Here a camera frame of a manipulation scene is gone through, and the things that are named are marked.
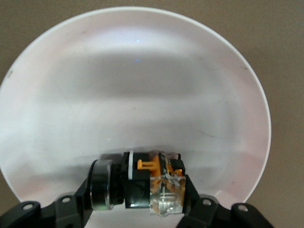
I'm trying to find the pink round plate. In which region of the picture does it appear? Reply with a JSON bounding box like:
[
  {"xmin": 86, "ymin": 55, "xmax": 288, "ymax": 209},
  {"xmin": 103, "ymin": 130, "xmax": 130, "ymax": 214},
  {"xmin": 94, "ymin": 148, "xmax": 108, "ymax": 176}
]
[{"xmin": 0, "ymin": 6, "xmax": 272, "ymax": 228}]

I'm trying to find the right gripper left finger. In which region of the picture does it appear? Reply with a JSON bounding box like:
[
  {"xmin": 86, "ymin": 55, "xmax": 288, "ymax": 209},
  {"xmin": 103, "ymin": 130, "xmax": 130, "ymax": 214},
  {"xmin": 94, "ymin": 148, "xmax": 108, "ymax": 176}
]
[{"xmin": 0, "ymin": 164, "xmax": 96, "ymax": 228}]

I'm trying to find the orange push-button switch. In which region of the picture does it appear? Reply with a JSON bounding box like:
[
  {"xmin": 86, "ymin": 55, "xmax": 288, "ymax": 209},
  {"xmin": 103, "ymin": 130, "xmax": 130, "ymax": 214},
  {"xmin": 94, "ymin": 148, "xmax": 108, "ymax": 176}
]
[{"xmin": 86, "ymin": 150, "xmax": 191, "ymax": 218}]

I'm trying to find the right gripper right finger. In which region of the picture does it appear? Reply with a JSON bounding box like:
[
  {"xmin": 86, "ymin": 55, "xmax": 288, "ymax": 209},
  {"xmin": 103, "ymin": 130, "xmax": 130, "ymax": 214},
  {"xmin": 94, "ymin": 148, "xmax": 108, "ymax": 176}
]
[{"xmin": 175, "ymin": 174, "xmax": 276, "ymax": 228}]

